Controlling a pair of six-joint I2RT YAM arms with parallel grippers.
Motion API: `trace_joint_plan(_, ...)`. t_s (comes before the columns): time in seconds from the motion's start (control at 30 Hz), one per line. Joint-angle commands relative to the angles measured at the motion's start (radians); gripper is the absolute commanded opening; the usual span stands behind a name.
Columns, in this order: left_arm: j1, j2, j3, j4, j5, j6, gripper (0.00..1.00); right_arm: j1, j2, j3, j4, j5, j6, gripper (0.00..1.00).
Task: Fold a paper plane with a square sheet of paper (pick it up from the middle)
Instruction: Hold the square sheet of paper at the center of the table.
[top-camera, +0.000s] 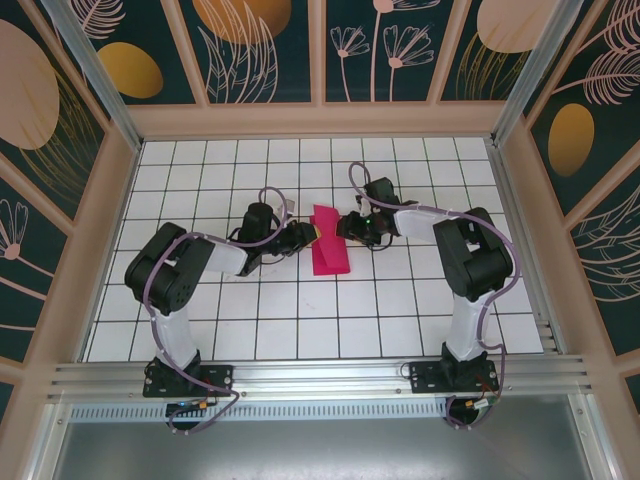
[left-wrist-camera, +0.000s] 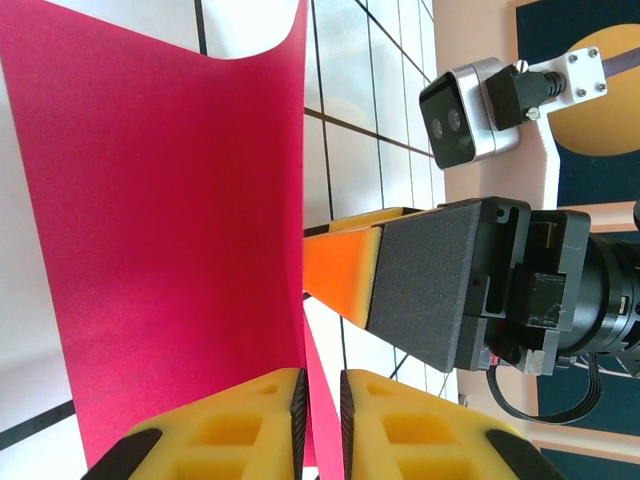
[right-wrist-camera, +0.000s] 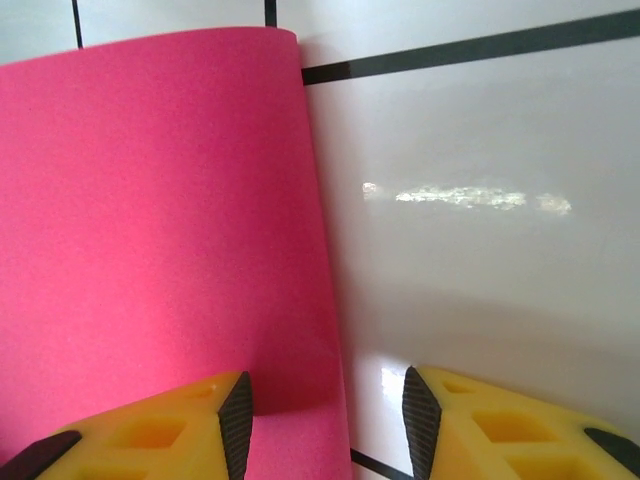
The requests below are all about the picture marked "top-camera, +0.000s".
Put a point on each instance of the pink paper sheet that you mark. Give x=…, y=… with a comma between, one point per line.
x=330, y=250

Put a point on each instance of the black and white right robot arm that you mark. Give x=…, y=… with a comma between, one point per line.
x=475, y=260

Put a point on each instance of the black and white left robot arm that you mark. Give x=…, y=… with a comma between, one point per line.
x=170, y=280

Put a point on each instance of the small controller board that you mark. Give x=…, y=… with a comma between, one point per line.
x=197, y=406
x=482, y=404

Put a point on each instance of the aluminium mounting rail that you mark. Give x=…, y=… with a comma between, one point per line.
x=320, y=375

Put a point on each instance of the aluminium side rail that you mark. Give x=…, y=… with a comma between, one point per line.
x=520, y=240

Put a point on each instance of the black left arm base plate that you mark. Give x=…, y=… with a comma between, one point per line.
x=220, y=380

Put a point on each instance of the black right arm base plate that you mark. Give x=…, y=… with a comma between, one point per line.
x=425, y=377

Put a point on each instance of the aluminium corner post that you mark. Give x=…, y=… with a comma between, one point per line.
x=530, y=65
x=100, y=85

